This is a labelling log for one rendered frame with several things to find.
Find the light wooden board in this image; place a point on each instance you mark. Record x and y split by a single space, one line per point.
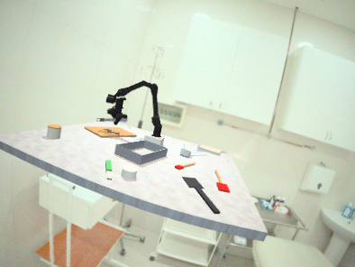
105 132

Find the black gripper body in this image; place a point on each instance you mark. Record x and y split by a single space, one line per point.
119 112

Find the grey roasting tin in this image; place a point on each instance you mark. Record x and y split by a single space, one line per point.
141 152

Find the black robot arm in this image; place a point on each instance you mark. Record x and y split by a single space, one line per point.
126 90

